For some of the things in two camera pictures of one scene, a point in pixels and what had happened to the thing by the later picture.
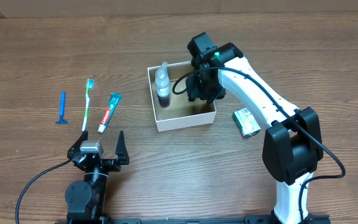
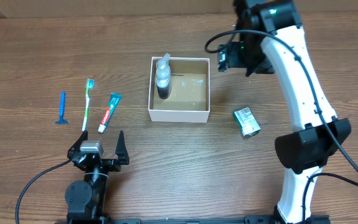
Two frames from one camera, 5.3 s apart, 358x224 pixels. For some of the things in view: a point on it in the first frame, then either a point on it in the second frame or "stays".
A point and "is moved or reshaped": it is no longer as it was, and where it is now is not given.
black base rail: [249, 219] stays
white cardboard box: [181, 112] is moved or reshaped
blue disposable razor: [62, 110] stays
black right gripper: [199, 93] to [237, 53]
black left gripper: [123, 157] stays
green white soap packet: [246, 122] stays
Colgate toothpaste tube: [114, 100] stays
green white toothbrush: [90, 86] stays
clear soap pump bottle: [162, 78] is moved or reshaped
